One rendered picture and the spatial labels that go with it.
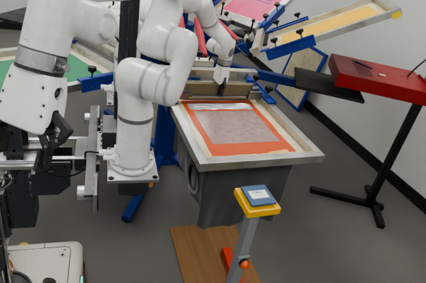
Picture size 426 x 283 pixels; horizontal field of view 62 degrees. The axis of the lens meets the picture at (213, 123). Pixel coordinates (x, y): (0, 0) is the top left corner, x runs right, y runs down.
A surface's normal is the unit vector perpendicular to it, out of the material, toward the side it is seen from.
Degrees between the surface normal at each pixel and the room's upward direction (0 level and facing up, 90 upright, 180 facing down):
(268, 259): 0
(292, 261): 0
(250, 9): 32
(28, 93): 69
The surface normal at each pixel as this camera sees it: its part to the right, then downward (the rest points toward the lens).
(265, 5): -0.19, -0.58
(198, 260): 0.17, -0.86
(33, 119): -0.21, 0.14
